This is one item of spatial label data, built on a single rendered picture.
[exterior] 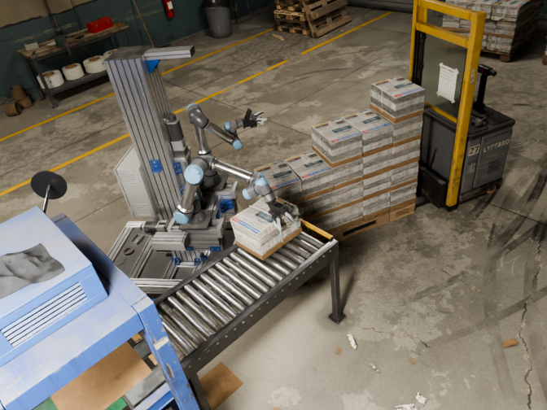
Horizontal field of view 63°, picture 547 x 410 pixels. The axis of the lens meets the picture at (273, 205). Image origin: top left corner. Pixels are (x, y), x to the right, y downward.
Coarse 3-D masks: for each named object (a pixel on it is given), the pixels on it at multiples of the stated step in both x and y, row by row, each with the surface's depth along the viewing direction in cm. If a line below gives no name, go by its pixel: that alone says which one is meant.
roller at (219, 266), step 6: (216, 264) 303; (222, 264) 302; (222, 270) 298; (228, 270) 296; (228, 276) 294; (234, 276) 291; (234, 282) 291; (240, 282) 287; (246, 282) 286; (246, 288) 283; (252, 288) 281; (252, 294) 279; (258, 294) 276
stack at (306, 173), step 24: (264, 168) 384; (288, 168) 380; (312, 168) 375; (336, 168) 374; (360, 168) 384; (288, 192) 366; (312, 192) 377; (336, 192) 387; (360, 192) 397; (336, 216) 403; (360, 216) 416; (384, 216) 428; (336, 240) 420
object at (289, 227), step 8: (264, 200) 314; (280, 200) 310; (264, 208) 306; (288, 208) 301; (296, 208) 302; (280, 216) 295; (296, 216) 305; (288, 224) 302; (296, 224) 308; (288, 232) 306
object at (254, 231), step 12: (240, 216) 302; (252, 216) 300; (240, 228) 296; (252, 228) 290; (264, 228) 288; (240, 240) 309; (252, 240) 293; (264, 240) 290; (276, 240) 299; (264, 252) 295
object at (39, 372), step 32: (64, 224) 231; (96, 256) 208; (128, 288) 189; (96, 320) 178; (128, 320) 176; (32, 352) 169; (64, 352) 166; (96, 352) 171; (0, 384) 159; (32, 384) 157; (64, 384) 166
